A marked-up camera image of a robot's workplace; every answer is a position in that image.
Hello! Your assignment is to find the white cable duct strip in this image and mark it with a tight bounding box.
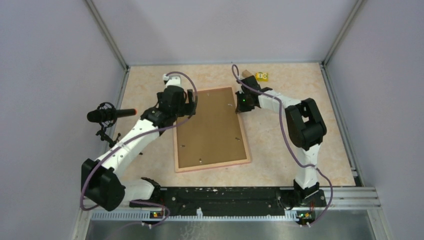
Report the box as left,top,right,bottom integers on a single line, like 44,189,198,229
91,209,299,222

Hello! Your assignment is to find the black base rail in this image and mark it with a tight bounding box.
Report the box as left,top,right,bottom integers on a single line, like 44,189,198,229
148,186,327,217

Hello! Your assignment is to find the yellow toy block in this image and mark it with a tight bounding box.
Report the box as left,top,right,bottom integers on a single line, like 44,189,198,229
255,72,269,82

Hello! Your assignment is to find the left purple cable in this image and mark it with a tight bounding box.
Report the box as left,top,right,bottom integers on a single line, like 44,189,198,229
79,71,199,229

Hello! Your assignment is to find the small wooden block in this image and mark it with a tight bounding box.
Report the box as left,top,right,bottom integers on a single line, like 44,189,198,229
241,70,253,78

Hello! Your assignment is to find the black microphone orange tip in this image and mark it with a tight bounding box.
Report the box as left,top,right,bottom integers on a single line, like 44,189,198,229
86,102,137,148

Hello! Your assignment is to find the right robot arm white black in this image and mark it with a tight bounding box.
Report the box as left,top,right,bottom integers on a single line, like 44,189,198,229
235,76,327,206

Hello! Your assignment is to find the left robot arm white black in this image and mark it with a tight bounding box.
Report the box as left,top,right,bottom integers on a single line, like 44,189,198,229
80,85,198,212

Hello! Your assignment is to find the purple cable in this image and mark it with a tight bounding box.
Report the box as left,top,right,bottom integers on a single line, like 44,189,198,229
79,71,199,229
231,63,334,228

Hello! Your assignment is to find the wooden picture frame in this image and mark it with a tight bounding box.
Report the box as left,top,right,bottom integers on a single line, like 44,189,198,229
172,86,252,174

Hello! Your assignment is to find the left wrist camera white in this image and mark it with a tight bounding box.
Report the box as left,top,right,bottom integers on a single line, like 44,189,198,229
162,74,182,88

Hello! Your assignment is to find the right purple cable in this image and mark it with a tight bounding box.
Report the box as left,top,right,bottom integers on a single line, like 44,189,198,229
231,63,334,228

